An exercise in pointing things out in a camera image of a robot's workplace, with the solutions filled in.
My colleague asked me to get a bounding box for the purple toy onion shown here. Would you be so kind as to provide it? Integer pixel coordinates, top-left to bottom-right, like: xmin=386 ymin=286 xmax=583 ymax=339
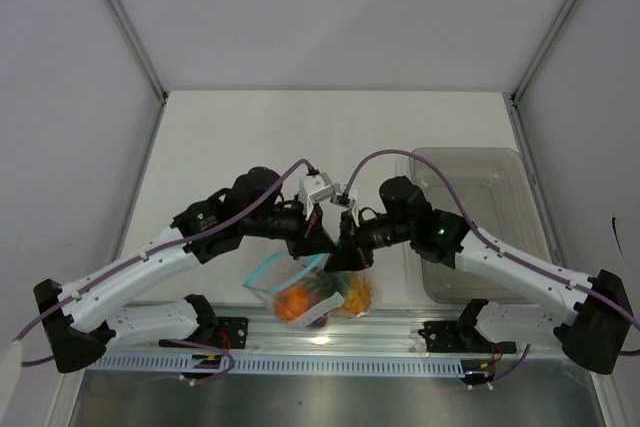
xmin=308 ymin=314 xmax=329 ymax=329

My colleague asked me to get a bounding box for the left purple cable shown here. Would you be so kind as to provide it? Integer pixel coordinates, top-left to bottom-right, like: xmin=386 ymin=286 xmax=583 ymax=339
xmin=12 ymin=159 xmax=321 ymax=388

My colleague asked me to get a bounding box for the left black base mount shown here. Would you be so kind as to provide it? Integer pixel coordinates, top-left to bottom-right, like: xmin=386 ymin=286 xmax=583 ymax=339
xmin=158 ymin=317 xmax=249 ymax=350

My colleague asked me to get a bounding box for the orange toy pumpkin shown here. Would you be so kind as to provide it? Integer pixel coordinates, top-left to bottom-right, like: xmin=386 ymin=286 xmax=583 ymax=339
xmin=273 ymin=285 xmax=310 ymax=322

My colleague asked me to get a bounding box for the right frame post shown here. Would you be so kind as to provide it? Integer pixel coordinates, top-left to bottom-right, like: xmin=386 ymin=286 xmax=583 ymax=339
xmin=509 ymin=0 xmax=614 ymax=103

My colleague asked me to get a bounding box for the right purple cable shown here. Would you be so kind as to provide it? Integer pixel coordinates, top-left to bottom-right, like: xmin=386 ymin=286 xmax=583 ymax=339
xmin=344 ymin=149 xmax=640 ymax=393

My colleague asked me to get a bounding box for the frame post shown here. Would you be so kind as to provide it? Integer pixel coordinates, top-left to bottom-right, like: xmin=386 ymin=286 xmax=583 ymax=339
xmin=74 ymin=0 xmax=167 ymax=103
xmin=509 ymin=0 xmax=614 ymax=103

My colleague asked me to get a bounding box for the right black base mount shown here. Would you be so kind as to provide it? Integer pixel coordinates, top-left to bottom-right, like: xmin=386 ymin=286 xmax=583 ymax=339
xmin=418 ymin=320 xmax=517 ymax=354

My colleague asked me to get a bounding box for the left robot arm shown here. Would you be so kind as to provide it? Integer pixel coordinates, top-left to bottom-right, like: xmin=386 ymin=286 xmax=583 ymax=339
xmin=34 ymin=167 xmax=334 ymax=373

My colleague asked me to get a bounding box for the slotted cable duct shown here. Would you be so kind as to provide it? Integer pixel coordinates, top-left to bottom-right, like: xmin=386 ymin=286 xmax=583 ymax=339
xmin=89 ymin=351 xmax=465 ymax=378

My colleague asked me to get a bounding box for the aluminium rail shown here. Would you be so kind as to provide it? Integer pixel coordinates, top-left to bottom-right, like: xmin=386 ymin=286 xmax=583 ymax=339
xmin=67 ymin=302 xmax=611 ymax=358

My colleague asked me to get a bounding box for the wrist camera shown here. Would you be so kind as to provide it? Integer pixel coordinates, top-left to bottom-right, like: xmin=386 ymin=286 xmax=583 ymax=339
xmin=331 ymin=188 xmax=360 ymax=227
xmin=298 ymin=172 xmax=334 ymax=220

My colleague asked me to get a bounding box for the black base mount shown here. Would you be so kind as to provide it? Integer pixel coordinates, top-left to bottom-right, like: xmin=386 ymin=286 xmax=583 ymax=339
xmin=418 ymin=320 xmax=517 ymax=354
xmin=158 ymin=317 xmax=249 ymax=350

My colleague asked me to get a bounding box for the left frame post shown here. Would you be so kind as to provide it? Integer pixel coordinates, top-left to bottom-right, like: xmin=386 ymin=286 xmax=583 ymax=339
xmin=74 ymin=0 xmax=167 ymax=103

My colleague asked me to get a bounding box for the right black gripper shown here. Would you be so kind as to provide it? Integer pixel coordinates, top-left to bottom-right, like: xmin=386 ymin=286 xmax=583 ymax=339
xmin=324 ymin=209 xmax=414 ymax=274

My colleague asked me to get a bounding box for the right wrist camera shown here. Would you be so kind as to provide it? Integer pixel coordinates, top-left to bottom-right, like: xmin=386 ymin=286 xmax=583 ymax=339
xmin=331 ymin=188 xmax=360 ymax=227

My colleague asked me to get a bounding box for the clear plastic food container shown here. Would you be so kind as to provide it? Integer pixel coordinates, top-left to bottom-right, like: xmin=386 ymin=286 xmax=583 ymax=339
xmin=407 ymin=147 xmax=554 ymax=306

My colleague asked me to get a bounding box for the clear zip top bag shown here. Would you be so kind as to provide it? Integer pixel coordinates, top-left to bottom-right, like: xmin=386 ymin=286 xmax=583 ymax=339
xmin=242 ymin=251 xmax=381 ymax=330

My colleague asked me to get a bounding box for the purple cable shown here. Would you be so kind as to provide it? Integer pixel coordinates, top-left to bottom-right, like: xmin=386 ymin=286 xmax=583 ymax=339
xmin=344 ymin=149 xmax=640 ymax=393
xmin=12 ymin=159 xmax=321 ymax=388

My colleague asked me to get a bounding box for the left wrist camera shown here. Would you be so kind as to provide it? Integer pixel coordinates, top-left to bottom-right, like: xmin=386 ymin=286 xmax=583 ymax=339
xmin=298 ymin=172 xmax=334 ymax=220

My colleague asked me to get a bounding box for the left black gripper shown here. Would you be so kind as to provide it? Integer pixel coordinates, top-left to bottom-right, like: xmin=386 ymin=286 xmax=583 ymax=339
xmin=242 ymin=195 xmax=336 ymax=261

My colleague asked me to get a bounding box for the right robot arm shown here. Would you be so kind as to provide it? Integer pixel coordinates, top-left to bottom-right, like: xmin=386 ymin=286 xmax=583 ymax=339
xmin=325 ymin=176 xmax=635 ymax=375

